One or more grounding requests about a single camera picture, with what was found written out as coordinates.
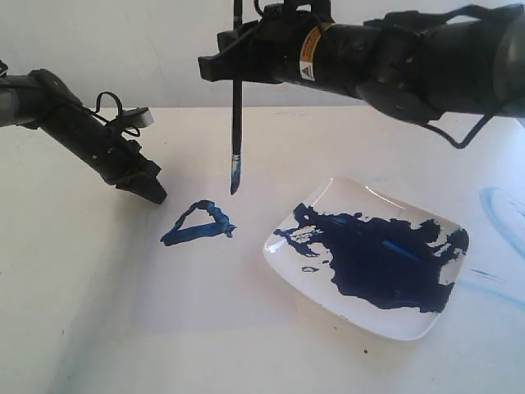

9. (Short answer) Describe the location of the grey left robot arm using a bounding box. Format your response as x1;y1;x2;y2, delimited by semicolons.
1;63;167;204

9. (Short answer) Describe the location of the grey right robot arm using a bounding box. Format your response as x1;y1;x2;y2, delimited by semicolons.
199;1;524;125

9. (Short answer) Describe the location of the black left camera cable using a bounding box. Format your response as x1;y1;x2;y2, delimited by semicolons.
77;92;143;139

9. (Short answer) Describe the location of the white square paint plate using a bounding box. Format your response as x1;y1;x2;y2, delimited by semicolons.
263;177;469;341

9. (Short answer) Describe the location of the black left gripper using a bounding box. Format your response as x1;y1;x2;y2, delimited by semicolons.
39;69;167;204

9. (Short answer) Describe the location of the white sheet of paper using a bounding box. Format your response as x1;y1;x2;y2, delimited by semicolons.
129;174;297;335

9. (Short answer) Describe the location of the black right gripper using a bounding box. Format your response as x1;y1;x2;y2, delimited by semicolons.
198;1;369;89

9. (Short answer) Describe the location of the black paintbrush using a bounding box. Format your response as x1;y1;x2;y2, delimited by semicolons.
228;0;244;197

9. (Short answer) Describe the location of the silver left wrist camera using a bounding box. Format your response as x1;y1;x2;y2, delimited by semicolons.
122;107;154;129

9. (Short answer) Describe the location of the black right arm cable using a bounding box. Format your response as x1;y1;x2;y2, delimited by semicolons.
422;110;497;149

